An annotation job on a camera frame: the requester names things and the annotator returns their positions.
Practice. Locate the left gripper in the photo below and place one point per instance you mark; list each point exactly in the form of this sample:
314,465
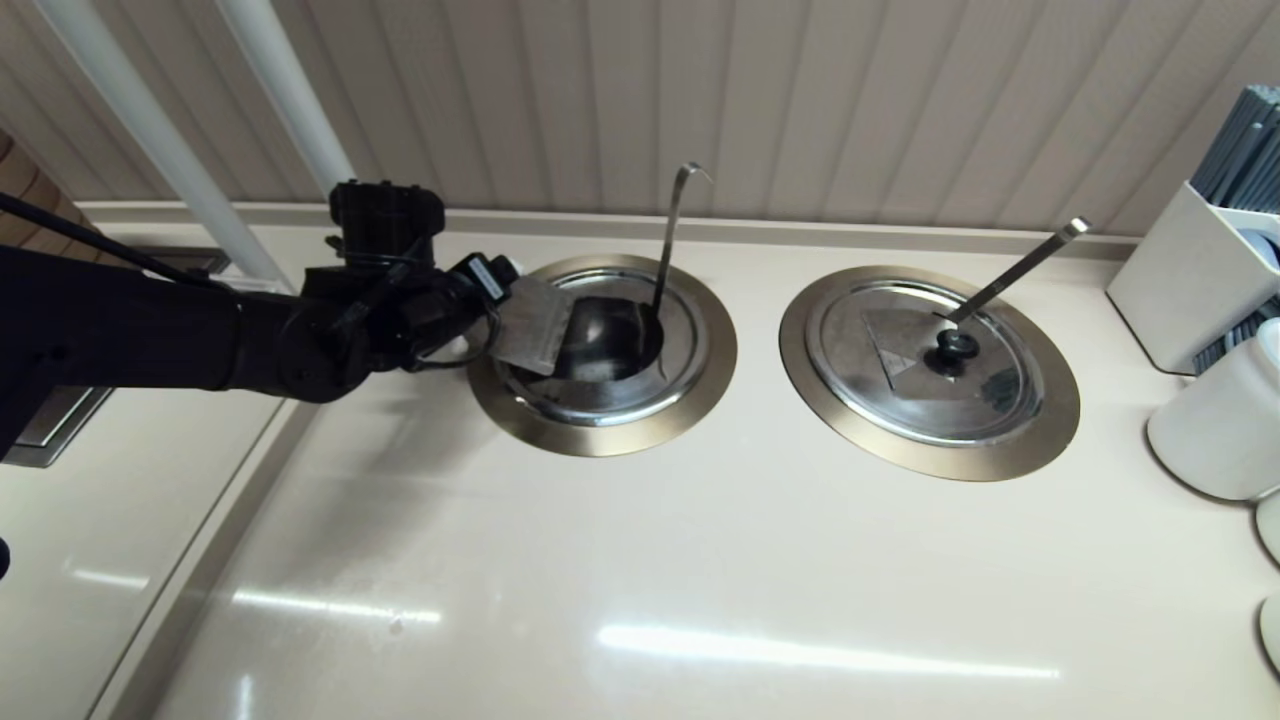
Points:
450,305

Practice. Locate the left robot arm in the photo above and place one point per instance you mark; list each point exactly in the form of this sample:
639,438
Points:
120,320

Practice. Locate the stainless well lid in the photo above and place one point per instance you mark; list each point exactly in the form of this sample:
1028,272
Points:
640,385

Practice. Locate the open steel soup well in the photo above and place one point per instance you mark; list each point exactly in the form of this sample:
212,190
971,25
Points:
600,438

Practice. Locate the stainless lid with black knob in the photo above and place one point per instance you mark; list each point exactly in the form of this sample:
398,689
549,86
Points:
930,400

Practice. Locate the white pipe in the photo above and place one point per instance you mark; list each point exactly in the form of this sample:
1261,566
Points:
150,125
290,100

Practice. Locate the white holder box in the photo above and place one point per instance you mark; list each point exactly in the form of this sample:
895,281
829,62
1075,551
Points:
1180,290

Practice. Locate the white ceramic jar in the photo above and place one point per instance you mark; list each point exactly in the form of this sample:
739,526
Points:
1220,430

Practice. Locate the grey slats bundle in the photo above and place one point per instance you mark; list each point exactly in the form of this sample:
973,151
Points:
1245,150

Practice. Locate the white dish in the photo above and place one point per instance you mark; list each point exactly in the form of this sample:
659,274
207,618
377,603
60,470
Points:
1272,630
1271,525

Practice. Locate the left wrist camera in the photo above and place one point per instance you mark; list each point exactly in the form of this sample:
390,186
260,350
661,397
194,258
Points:
385,215

